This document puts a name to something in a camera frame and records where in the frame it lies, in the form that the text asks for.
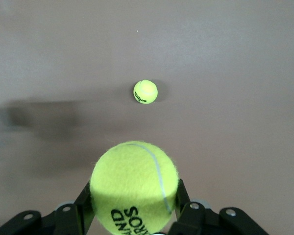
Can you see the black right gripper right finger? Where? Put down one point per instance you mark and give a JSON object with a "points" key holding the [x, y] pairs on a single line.
{"points": [[210, 222]]}

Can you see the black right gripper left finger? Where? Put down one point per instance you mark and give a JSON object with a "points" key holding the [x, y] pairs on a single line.
{"points": [[51, 222]]}

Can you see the tennis ball Roland Garros print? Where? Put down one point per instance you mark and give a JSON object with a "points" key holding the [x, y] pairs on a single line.
{"points": [[134, 176]]}

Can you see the tennis ball Wilson print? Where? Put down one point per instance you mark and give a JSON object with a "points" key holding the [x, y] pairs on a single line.
{"points": [[147, 89]]}

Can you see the brown table mat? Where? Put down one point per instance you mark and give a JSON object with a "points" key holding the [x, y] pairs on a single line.
{"points": [[210, 73]]}

